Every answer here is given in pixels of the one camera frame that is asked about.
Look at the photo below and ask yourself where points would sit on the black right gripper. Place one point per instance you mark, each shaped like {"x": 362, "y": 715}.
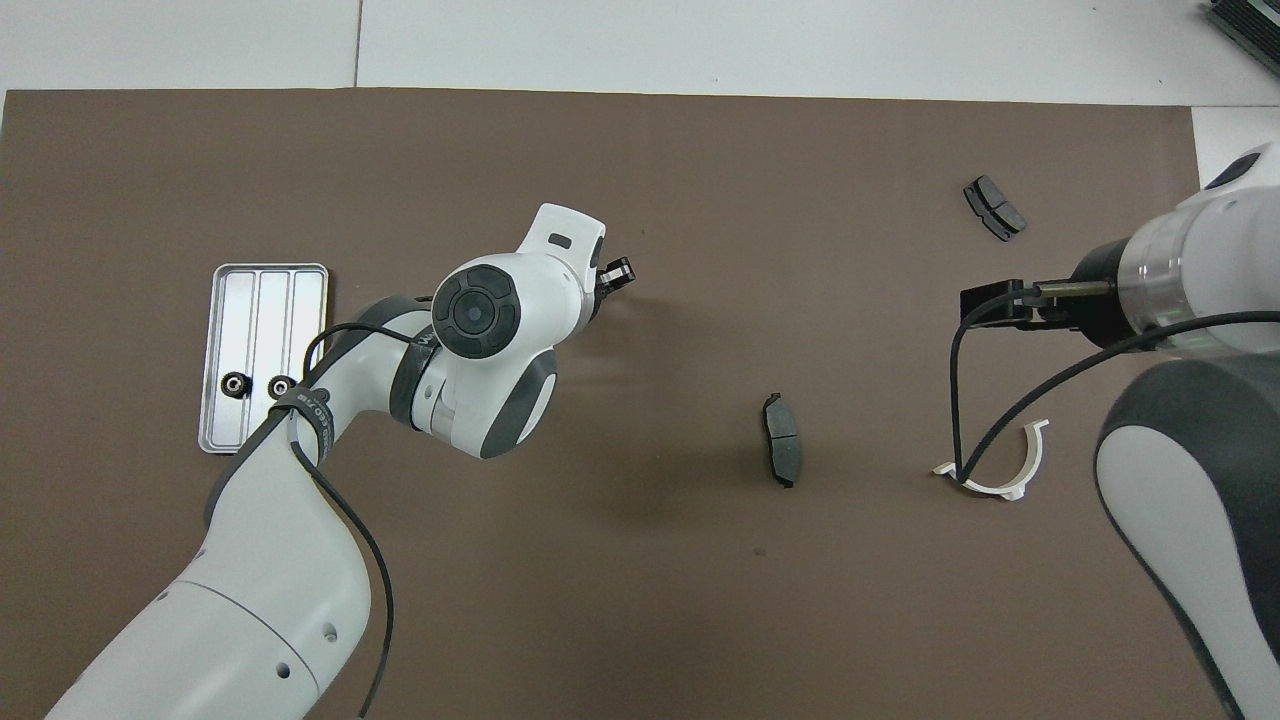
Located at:
{"x": 1000, "y": 305}

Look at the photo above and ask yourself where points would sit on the black bearing gear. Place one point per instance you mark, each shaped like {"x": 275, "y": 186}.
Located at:
{"x": 235, "y": 384}
{"x": 281, "y": 385}

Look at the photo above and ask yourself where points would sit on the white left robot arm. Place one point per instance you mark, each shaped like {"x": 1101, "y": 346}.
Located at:
{"x": 270, "y": 600}

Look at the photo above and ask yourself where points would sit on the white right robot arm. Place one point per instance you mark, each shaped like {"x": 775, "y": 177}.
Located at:
{"x": 1180, "y": 520}

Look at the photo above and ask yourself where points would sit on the silver metal tray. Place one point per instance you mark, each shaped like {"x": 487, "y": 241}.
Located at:
{"x": 260, "y": 320}

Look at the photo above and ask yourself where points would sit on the grooved dark grey brake pad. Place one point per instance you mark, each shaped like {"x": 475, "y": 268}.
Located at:
{"x": 995, "y": 208}

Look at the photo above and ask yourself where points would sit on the long dark grey brake pad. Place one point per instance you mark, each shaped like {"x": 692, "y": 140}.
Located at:
{"x": 783, "y": 440}

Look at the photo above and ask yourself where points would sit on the brown paper mat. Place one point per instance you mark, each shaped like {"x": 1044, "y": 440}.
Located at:
{"x": 650, "y": 600}

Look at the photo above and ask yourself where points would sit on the grey ribbed device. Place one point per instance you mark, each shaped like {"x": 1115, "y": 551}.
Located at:
{"x": 1250, "y": 20}

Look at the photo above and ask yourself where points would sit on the white curved plastic bracket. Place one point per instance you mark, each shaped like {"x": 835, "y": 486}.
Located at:
{"x": 1012, "y": 490}

